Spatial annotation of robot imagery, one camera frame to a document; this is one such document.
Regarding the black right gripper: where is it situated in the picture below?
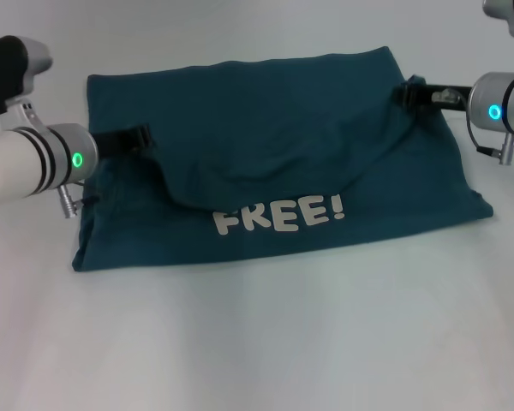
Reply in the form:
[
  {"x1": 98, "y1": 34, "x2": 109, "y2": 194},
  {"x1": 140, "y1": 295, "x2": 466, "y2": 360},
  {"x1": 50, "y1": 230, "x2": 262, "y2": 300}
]
[{"x1": 394, "y1": 74, "x2": 475, "y2": 115}]

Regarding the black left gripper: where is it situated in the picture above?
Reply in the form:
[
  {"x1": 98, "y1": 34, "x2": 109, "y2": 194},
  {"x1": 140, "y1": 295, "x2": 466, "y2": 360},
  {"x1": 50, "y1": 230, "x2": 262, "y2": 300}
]
[{"x1": 92, "y1": 122, "x2": 153, "y2": 159}]

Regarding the blue-green short-sleeved shirt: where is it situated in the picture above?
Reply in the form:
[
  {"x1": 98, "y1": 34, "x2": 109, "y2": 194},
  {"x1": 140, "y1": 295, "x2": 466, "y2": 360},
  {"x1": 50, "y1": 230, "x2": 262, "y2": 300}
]
[{"x1": 70, "y1": 45, "x2": 494, "y2": 274}]

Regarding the right gripper cable with plug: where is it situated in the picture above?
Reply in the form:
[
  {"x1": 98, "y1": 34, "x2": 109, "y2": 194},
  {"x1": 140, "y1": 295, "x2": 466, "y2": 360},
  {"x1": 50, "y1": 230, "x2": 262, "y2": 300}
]
[{"x1": 463, "y1": 95, "x2": 514, "y2": 166}]

